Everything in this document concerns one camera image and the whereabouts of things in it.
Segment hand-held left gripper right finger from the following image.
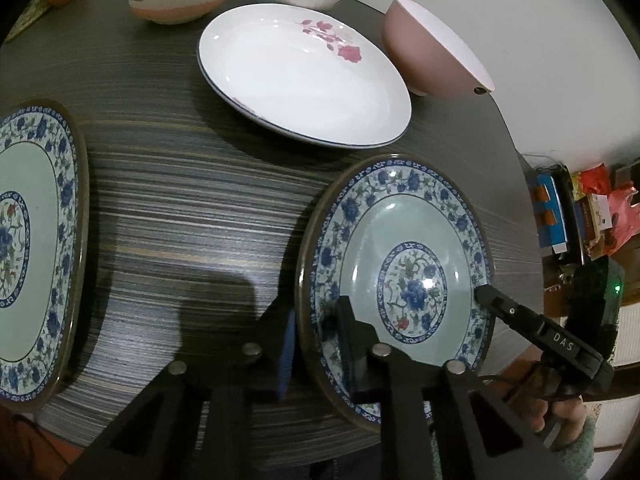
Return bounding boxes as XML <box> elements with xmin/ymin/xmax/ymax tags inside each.
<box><xmin>334</xmin><ymin>295</ymin><xmax>572</xmax><ymax>480</ymax></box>

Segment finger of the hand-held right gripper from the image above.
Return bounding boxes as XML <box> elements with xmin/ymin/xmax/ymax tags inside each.
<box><xmin>472</xmin><ymin>284</ymin><xmax>553</xmax><ymax>348</ymax></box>

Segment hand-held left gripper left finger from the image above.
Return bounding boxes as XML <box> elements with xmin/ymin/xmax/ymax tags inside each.
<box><xmin>60</xmin><ymin>305</ymin><xmax>301</xmax><ymax>480</ymax></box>

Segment blue floral plate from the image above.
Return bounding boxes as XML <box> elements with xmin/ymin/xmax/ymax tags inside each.
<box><xmin>0</xmin><ymin>99</ymin><xmax>91</xmax><ymax>413</ymax></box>
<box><xmin>294</xmin><ymin>152</ymin><xmax>497</xmax><ymax>433</ymax></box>

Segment person's right forearm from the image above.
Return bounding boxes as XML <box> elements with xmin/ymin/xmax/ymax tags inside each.
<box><xmin>542</xmin><ymin>412</ymin><xmax>601</xmax><ymax>480</ymax></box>

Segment person's right hand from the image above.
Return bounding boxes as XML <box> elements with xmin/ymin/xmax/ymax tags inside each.
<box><xmin>502</xmin><ymin>360</ymin><xmax>588</xmax><ymax>443</ymax></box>

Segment pink plastic bag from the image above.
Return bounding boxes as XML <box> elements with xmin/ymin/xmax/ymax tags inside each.
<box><xmin>597</xmin><ymin>185</ymin><xmax>640</xmax><ymax>256</ymax></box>

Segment blue cardboard box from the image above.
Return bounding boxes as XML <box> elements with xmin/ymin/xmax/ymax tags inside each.
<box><xmin>532</xmin><ymin>172</ymin><xmax>573</xmax><ymax>256</ymax></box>

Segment red packet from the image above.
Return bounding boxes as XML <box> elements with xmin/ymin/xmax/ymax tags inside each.
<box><xmin>570</xmin><ymin>165</ymin><xmax>613</xmax><ymax>201</ymax></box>

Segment white plate with pink flowers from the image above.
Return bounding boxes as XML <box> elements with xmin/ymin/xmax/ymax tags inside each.
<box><xmin>196</xmin><ymin>3</ymin><xmax>413</xmax><ymax>150</ymax></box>

